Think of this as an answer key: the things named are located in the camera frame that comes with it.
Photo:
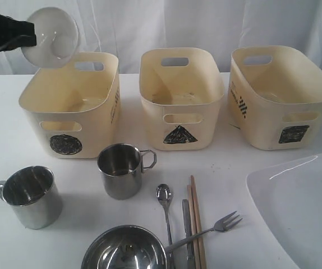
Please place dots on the steel mug with angular handle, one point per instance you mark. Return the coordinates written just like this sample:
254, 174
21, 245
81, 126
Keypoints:
122, 166

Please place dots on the right wooden chopstick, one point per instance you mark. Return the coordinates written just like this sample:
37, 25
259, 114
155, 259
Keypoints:
198, 223

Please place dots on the cream bin with square mark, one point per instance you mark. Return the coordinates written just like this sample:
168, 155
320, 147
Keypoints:
275, 97

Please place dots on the cream bin with circle mark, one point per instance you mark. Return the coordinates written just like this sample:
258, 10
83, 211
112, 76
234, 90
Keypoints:
74, 110

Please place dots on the white round bowl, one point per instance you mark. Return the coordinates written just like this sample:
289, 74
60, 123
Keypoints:
57, 38

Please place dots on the large white square plate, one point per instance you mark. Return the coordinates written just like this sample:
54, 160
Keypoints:
288, 196

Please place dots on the steel spoon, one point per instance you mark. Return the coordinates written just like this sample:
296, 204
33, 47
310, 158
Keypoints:
164, 196

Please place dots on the steel mug with rounded handle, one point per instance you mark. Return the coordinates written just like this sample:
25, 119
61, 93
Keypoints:
33, 195

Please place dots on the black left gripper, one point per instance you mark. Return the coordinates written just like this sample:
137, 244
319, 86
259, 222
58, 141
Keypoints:
16, 34

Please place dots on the steel fork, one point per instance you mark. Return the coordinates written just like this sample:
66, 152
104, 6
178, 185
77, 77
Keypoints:
222, 225

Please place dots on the cream bin with triangle mark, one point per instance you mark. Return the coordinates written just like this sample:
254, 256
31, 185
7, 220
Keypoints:
181, 93

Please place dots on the steel knife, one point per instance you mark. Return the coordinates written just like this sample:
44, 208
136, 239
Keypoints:
187, 228

